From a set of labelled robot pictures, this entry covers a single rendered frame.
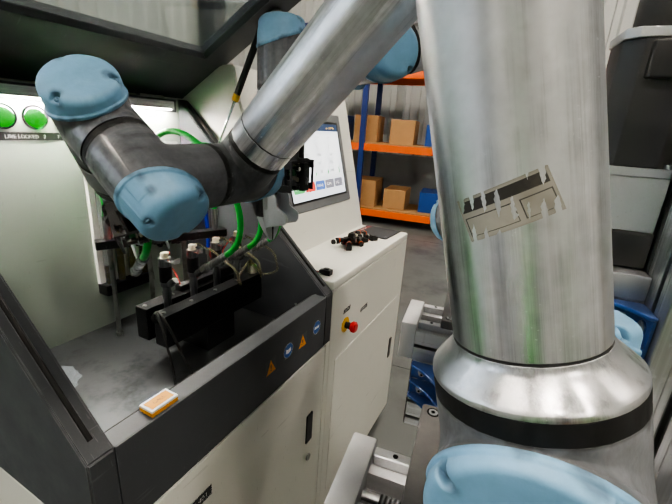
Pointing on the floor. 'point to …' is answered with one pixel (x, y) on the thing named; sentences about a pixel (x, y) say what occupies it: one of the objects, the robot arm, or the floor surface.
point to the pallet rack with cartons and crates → (367, 137)
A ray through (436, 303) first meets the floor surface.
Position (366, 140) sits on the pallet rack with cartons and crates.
